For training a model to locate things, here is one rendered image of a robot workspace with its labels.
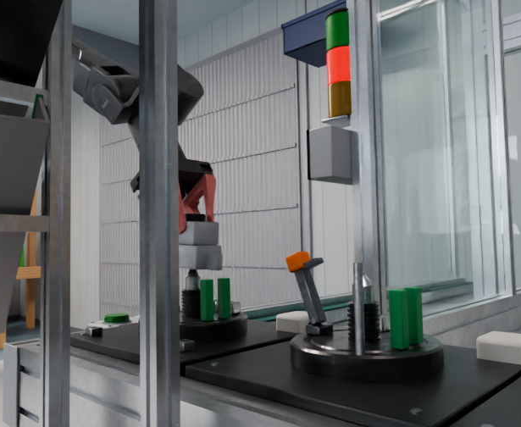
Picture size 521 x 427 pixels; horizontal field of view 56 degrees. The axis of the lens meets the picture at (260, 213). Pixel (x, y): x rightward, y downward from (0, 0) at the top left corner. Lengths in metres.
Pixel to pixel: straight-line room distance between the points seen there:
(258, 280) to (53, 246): 3.47
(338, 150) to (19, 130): 0.40
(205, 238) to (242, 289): 3.44
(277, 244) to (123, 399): 3.33
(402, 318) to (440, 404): 0.09
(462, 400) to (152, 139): 0.29
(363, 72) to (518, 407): 0.48
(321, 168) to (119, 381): 0.37
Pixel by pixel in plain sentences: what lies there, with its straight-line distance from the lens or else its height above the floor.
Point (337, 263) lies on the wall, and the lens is 3.48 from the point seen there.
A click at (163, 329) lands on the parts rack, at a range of 0.36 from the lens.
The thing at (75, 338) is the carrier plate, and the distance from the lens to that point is 0.67.
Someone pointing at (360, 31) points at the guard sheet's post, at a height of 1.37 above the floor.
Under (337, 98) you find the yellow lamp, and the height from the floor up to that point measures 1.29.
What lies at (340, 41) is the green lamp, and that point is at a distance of 0.75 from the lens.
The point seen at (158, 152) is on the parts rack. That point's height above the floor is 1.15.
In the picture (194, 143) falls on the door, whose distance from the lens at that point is 4.60.
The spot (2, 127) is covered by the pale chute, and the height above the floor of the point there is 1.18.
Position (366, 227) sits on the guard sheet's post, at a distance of 0.68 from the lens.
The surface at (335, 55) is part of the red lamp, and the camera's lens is 0.74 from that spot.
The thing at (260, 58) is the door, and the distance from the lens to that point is 4.14.
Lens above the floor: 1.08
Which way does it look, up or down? 4 degrees up
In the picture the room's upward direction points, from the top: 1 degrees counter-clockwise
